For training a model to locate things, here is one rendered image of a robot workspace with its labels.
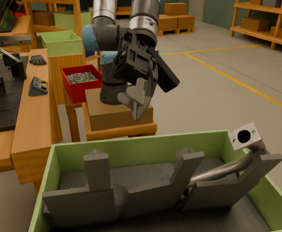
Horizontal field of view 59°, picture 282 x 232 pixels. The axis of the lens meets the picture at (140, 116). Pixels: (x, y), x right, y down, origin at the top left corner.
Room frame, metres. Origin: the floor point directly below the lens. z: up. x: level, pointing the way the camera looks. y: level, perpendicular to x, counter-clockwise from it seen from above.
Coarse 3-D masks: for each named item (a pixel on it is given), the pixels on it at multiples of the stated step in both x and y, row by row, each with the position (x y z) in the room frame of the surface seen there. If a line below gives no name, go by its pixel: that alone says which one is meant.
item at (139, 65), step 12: (120, 36) 0.62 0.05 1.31; (132, 36) 0.59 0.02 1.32; (144, 36) 0.60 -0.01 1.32; (120, 48) 0.59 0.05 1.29; (132, 48) 0.54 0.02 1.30; (144, 48) 0.59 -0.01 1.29; (120, 60) 0.54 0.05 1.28; (132, 60) 0.52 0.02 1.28; (144, 60) 0.55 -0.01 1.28; (120, 72) 0.52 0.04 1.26; (132, 72) 0.53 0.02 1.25; (144, 72) 0.53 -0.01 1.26
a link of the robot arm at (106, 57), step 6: (102, 54) 1.06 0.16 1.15; (108, 54) 1.04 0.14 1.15; (114, 54) 1.03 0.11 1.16; (102, 60) 1.05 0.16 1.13; (108, 60) 1.03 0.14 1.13; (102, 66) 1.05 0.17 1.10; (108, 66) 1.03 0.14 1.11; (114, 66) 1.03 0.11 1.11; (102, 72) 1.05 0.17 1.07; (108, 72) 1.03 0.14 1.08; (102, 78) 1.06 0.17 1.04; (108, 78) 1.03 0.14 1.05; (114, 78) 1.03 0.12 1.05
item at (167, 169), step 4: (168, 164) 0.49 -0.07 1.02; (164, 168) 0.49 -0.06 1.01; (168, 168) 0.48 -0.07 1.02; (172, 168) 0.49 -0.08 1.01; (164, 172) 0.48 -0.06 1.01; (168, 172) 0.48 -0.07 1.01; (172, 172) 0.47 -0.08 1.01; (164, 176) 0.45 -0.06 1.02; (168, 176) 0.44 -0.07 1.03; (136, 180) 0.50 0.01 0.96; (140, 180) 0.51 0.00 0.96; (164, 180) 0.44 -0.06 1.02; (132, 184) 0.49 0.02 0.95; (136, 184) 0.49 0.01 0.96; (140, 184) 0.49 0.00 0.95
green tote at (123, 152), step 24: (72, 144) 0.67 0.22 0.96; (96, 144) 0.68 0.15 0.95; (120, 144) 0.69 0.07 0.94; (144, 144) 0.70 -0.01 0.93; (168, 144) 0.72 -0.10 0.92; (192, 144) 0.73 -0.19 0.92; (216, 144) 0.74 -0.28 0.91; (48, 168) 0.55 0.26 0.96; (72, 168) 0.67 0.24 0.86; (264, 192) 0.50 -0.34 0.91; (48, 216) 0.45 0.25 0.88; (264, 216) 0.47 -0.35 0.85
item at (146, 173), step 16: (208, 160) 0.72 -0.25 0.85; (64, 176) 0.64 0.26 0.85; (80, 176) 0.64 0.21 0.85; (112, 176) 0.64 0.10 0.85; (128, 176) 0.64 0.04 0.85; (144, 176) 0.64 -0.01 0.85; (160, 176) 0.64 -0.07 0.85; (224, 208) 0.51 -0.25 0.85; (240, 208) 0.51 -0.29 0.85; (112, 224) 0.45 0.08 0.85; (128, 224) 0.45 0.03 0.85; (144, 224) 0.45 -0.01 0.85; (160, 224) 0.45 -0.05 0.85; (176, 224) 0.45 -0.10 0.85; (192, 224) 0.45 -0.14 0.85; (208, 224) 0.45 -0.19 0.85; (224, 224) 0.45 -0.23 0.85; (240, 224) 0.45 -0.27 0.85; (256, 224) 0.45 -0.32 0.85
